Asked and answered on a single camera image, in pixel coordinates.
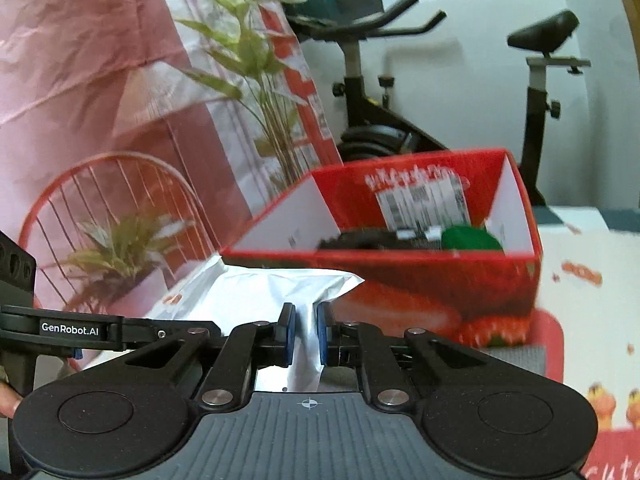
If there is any green soft toy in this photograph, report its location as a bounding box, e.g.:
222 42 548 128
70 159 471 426
441 226 506 253

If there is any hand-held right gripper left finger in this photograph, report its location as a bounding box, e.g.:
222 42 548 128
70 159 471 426
120 302 297 411

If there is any black eye mask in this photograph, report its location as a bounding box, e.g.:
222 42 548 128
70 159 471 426
317 227 443 252

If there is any person's left hand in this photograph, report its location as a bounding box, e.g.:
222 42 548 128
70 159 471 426
0 382 23 418

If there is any red strawberry print box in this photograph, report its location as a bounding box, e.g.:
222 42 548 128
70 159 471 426
220 147 544 350

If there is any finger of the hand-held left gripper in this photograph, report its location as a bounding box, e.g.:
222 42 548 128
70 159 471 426
120 316 223 352

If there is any black exercise bike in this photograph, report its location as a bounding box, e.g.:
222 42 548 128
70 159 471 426
290 0 593 206

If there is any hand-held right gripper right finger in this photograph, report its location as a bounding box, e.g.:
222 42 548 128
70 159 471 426
316 301 503 411

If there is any printed backdrop cloth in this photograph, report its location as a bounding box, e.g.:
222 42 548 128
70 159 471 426
0 0 346 366

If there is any white plastic packet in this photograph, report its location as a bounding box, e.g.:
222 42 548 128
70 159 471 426
145 254 366 395

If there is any geometric patterned bedsheet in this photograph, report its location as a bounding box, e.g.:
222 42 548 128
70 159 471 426
531 204 640 235

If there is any white printed blanket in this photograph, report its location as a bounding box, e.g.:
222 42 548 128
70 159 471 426
530 225 640 480

